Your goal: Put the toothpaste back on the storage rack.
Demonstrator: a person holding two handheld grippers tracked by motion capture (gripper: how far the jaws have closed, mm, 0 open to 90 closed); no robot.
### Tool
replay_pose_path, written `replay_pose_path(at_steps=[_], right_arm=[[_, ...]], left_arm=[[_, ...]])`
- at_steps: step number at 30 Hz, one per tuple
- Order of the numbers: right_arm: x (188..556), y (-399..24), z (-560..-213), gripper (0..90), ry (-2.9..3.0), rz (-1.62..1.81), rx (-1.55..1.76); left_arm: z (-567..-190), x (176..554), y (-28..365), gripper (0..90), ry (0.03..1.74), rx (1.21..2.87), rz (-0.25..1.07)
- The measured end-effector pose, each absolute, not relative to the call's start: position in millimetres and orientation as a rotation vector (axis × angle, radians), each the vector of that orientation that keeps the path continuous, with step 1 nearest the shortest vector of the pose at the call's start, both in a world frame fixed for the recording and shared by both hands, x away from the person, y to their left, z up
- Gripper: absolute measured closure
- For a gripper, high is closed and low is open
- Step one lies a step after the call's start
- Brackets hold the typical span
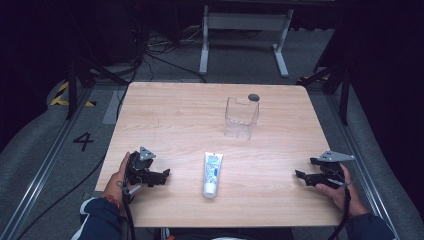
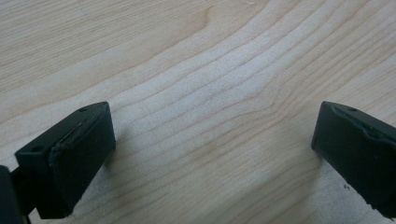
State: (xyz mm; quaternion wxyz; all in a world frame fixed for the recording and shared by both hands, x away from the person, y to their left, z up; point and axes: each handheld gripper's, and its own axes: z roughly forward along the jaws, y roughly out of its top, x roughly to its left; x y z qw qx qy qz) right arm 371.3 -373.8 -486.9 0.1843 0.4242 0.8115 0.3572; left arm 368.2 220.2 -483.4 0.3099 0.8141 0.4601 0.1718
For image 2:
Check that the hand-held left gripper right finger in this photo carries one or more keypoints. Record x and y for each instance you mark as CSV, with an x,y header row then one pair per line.
x,y
358,149

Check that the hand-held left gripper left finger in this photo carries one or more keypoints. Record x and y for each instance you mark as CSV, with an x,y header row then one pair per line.
x,y
74,155

